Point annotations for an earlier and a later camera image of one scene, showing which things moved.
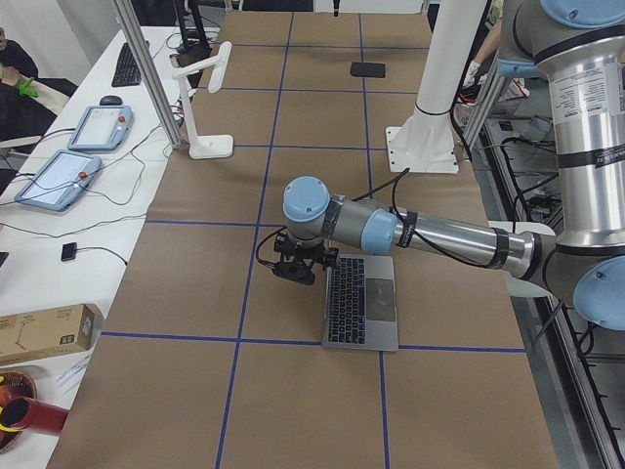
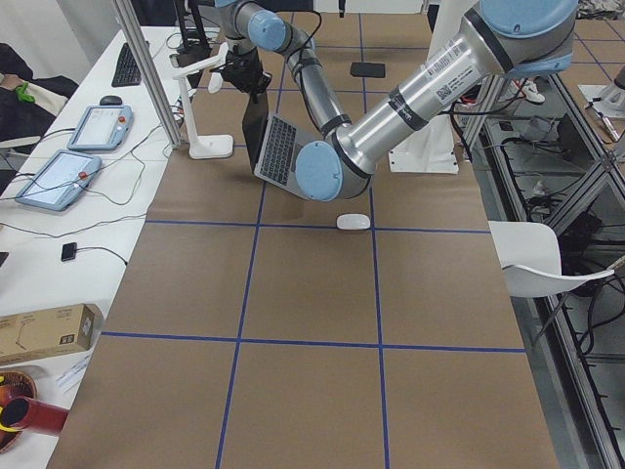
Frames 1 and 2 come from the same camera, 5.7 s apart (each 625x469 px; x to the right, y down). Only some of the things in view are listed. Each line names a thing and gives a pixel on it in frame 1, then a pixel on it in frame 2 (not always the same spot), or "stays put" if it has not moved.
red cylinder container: x=29 y=413 stays put
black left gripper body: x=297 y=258 → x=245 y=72
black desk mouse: x=110 y=101 stays put
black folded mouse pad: x=367 y=69 stays put
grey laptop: x=359 y=309 → x=273 y=144
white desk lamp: x=206 y=147 stays put
